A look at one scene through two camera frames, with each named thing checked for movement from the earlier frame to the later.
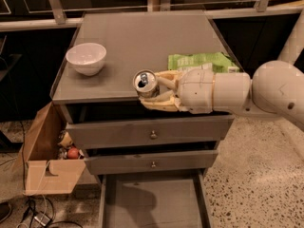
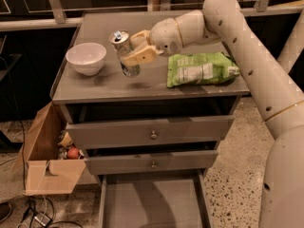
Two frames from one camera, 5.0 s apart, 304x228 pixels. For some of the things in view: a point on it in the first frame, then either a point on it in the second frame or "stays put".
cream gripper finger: x=169 y=78 to x=141 y=39
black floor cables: x=40 y=218 stays put
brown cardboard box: x=46 y=171 stays put
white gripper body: x=196 y=90 to x=165 y=34
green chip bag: x=214 y=62 stays put
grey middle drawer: x=152 y=163 stays put
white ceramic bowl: x=86 y=57 stays put
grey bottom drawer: x=154 y=199 stays put
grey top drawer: x=148 y=132 stays put
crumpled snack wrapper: x=66 y=142 stays put
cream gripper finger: x=166 y=101 to x=144 y=55
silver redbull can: x=145 y=84 to x=121 y=41
